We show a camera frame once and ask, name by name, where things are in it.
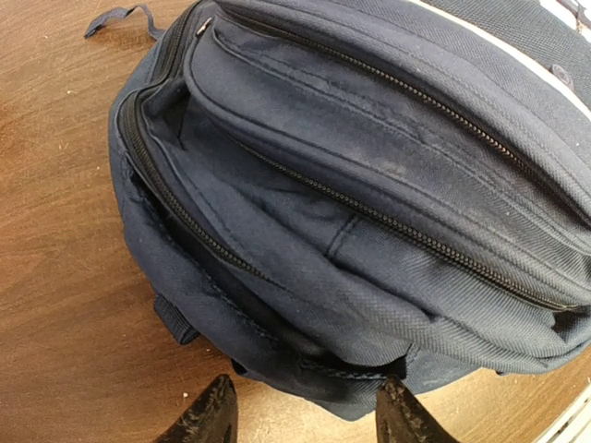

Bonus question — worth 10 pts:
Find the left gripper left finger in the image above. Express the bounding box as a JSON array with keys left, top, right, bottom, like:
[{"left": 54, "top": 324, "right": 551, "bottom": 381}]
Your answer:
[{"left": 154, "top": 375, "right": 238, "bottom": 443}]

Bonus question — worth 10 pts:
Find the navy blue backpack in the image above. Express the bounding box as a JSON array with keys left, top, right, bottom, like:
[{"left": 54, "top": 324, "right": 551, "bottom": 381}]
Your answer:
[{"left": 109, "top": 1, "right": 590, "bottom": 421}]

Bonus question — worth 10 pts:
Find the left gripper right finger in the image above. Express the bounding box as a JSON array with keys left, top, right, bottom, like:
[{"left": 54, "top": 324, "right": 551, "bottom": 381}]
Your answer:
[{"left": 375, "top": 377, "right": 458, "bottom": 443}]

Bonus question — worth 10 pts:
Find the front aluminium rail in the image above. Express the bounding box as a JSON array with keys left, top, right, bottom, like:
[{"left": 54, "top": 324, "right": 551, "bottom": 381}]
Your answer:
[{"left": 536, "top": 386, "right": 591, "bottom": 443}]

